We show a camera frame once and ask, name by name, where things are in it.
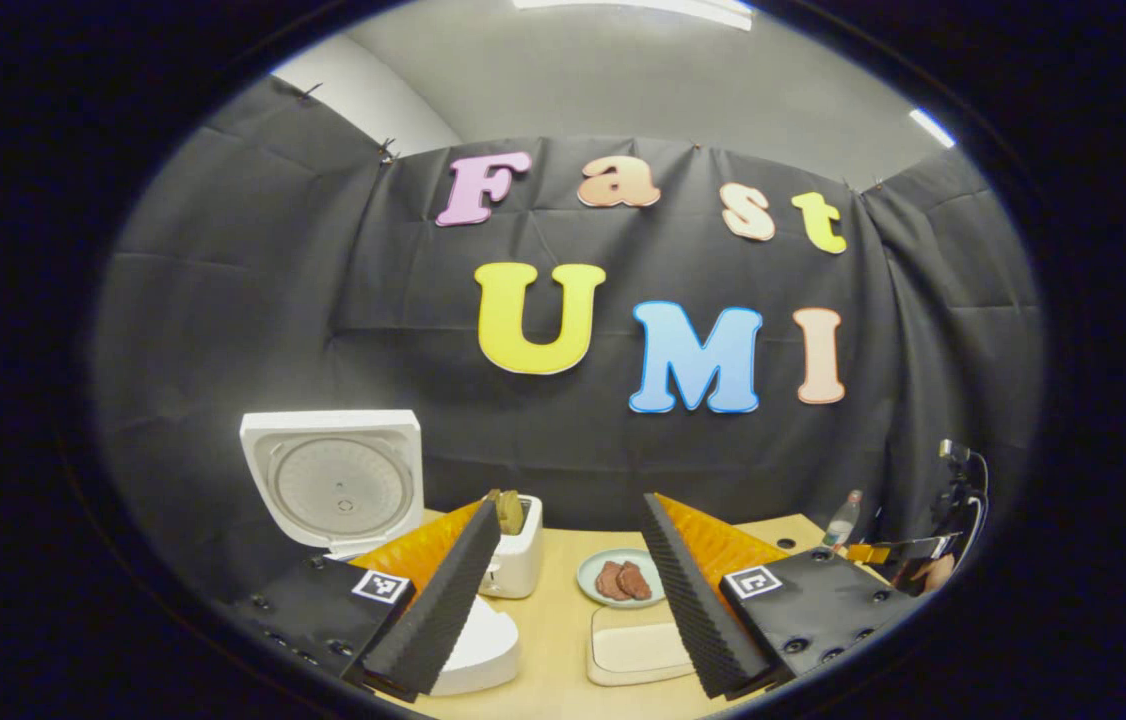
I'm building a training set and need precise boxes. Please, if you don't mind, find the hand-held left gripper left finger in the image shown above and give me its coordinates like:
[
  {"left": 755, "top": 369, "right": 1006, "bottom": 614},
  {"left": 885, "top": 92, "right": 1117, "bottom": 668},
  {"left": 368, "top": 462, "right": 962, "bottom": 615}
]
[{"left": 228, "top": 497, "right": 504, "bottom": 701}]

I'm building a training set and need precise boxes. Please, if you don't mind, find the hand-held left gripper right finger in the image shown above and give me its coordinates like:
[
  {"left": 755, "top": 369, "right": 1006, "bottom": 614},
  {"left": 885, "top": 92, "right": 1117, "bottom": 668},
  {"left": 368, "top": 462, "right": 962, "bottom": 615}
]
[{"left": 640, "top": 492, "right": 924, "bottom": 701}]

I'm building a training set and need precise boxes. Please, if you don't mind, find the clear rice tray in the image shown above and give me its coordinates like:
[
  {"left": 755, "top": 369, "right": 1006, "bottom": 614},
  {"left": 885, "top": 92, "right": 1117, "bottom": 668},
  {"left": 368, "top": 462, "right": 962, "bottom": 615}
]
[{"left": 585, "top": 605, "right": 696, "bottom": 687}]

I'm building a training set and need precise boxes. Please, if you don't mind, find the white rice cooker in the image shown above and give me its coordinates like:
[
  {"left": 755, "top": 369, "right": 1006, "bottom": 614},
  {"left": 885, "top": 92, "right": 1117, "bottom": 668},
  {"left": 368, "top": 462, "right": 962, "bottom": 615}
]
[{"left": 240, "top": 410, "right": 522, "bottom": 698}]

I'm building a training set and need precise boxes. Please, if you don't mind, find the clear water bottle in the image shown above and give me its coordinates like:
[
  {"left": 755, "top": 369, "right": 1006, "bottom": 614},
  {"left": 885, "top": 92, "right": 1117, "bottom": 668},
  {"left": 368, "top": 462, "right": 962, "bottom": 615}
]
[{"left": 821, "top": 489, "right": 864, "bottom": 551}]

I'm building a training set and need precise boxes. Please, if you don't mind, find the white toaster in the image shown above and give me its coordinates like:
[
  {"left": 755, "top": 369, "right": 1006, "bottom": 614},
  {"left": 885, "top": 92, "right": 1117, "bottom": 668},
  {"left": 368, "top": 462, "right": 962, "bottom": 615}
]
[{"left": 478, "top": 493, "right": 544, "bottom": 599}]

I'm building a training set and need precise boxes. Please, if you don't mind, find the pale green plate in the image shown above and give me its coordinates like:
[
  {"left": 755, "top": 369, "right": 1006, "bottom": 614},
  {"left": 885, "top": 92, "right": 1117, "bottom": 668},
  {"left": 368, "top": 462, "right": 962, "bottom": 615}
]
[{"left": 577, "top": 548, "right": 666, "bottom": 609}]

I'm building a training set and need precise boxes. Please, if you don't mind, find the small ceiling light panel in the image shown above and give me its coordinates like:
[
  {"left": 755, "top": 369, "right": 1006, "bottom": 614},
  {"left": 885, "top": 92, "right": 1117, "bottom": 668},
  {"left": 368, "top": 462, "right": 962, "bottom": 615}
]
[{"left": 908, "top": 108, "right": 956, "bottom": 149}]

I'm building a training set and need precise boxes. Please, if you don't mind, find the large ceiling light panel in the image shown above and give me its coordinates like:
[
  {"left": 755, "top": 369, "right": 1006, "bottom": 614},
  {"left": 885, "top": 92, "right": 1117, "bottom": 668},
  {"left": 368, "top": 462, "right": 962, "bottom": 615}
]
[{"left": 513, "top": 0, "right": 754, "bottom": 31}]

